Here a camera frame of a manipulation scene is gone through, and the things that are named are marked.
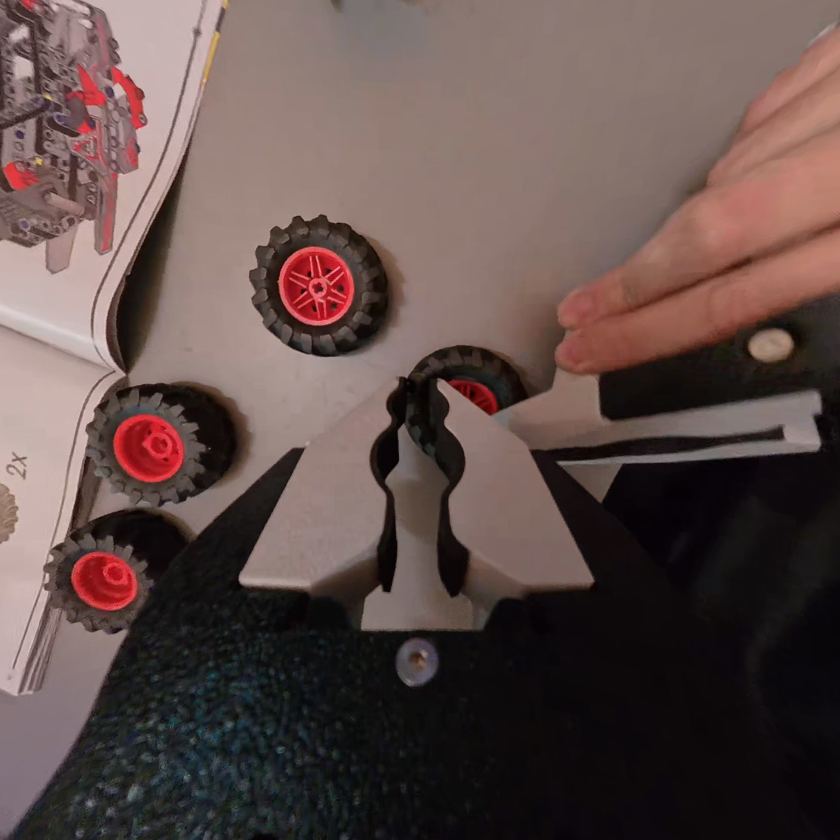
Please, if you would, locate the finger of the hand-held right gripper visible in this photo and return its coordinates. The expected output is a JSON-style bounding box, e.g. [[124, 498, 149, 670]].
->
[[492, 367, 824, 452], [553, 420, 824, 505]]

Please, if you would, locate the person's black clothing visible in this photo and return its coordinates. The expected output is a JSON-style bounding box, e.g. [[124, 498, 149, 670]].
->
[[602, 420, 840, 840]]

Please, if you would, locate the white instruction booklet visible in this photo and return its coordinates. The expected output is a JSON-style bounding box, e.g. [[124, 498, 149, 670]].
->
[[0, 0, 232, 698]]

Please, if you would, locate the small red rim toy wheel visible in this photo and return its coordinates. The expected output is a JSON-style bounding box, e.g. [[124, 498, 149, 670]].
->
[[404, 344, 529, 456], [247, 213, 390, 358]]

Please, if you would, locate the grey desk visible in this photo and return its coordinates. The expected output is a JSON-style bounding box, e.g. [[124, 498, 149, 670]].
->
[[0, 0, 840, 831]]

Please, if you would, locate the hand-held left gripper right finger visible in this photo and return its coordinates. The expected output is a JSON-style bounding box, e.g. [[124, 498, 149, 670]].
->
[[428, 379, 597, 631]]

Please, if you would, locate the person's right hand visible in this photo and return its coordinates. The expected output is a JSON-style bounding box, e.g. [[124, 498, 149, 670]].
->
[[553, 26, 840, 376]]

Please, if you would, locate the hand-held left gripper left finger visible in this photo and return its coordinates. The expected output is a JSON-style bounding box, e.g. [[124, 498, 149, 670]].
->
[[238, 377, 412, 632]]

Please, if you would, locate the large red rim toy wheel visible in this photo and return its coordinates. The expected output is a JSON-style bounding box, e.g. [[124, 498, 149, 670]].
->
[[42, 507, 196, 636], [84, 381, 240, 509]]

